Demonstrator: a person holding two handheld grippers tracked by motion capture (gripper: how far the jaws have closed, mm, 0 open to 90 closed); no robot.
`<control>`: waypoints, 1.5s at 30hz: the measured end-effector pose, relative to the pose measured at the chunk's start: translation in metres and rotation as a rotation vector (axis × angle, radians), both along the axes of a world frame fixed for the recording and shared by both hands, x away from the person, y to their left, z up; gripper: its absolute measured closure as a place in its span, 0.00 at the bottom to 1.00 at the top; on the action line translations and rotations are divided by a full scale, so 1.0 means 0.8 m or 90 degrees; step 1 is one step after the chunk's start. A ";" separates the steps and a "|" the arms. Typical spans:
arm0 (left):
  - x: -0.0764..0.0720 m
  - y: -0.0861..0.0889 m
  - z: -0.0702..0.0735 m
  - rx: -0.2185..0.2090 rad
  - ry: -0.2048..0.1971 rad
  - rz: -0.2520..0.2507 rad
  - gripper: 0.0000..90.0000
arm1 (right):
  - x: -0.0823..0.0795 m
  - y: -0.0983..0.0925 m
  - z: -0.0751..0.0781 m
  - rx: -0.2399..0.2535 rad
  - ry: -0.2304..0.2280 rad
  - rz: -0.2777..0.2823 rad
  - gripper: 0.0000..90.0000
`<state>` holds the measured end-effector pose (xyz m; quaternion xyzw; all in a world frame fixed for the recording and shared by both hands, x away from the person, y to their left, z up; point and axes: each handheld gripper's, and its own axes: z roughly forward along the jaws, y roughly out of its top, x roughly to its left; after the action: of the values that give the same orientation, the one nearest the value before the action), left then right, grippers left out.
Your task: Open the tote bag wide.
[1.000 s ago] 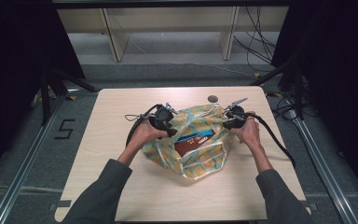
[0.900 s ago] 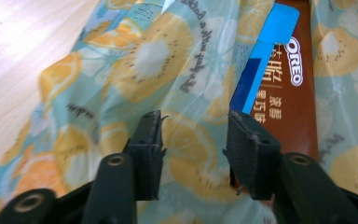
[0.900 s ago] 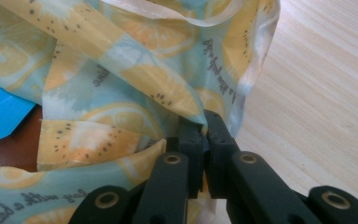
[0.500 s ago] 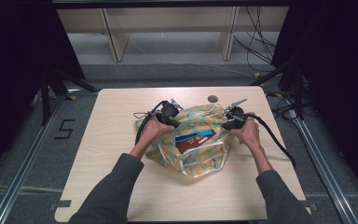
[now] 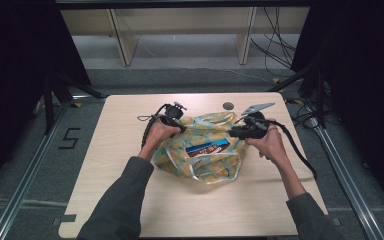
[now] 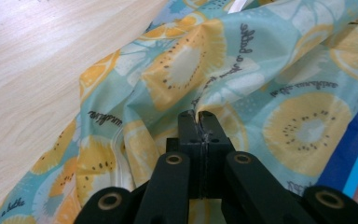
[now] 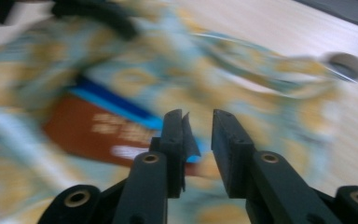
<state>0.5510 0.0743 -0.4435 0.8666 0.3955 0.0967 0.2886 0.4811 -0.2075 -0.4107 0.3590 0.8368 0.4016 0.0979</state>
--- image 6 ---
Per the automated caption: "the fruit print shopping bag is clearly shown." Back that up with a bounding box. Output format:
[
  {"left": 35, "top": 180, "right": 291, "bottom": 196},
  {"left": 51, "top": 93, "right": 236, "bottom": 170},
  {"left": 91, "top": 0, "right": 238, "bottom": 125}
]
[{"left": 0, "top": 0, "right": 358, "bottom": 224}]

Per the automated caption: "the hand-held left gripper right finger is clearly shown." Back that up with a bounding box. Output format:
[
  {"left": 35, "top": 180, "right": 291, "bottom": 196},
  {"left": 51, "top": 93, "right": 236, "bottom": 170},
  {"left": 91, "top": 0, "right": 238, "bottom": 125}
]
[{"left": 199, "top": 110, "right": 236, "bottom": 200}]

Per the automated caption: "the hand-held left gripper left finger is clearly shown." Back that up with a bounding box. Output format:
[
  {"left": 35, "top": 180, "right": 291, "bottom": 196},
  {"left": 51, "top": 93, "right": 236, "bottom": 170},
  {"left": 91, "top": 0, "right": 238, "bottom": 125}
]
[{"left": 166, "top": 110, "right": 206, "bottom": 200}]

